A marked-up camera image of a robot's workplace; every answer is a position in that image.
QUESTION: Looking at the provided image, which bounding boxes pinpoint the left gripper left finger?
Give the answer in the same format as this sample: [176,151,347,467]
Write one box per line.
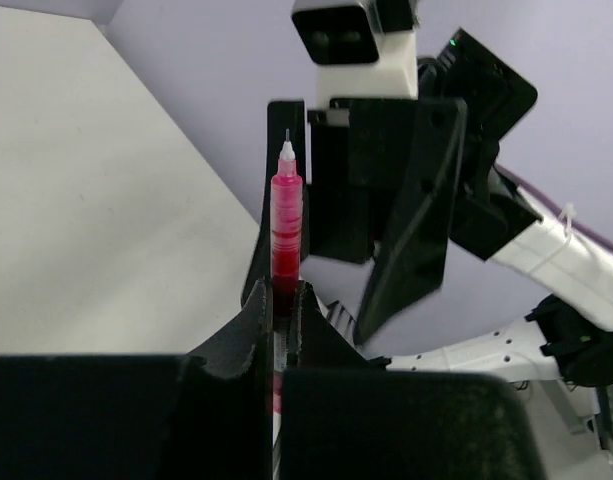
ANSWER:
[0,279,272,479]

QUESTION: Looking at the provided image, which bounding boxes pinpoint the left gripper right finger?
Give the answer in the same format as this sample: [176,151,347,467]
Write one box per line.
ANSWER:
[280,282,544,479]

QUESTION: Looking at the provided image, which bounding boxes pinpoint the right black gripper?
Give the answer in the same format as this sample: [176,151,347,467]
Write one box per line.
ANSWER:
[241,97,467,345]

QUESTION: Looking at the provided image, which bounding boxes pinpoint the dark red pen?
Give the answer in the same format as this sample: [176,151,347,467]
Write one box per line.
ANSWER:
[270,131,303,414]

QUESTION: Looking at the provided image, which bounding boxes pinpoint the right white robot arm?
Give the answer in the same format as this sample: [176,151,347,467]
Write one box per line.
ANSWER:
[266,27,613,387]

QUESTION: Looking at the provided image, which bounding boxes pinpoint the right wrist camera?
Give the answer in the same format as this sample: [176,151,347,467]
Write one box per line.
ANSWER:
[291,0,418,108]

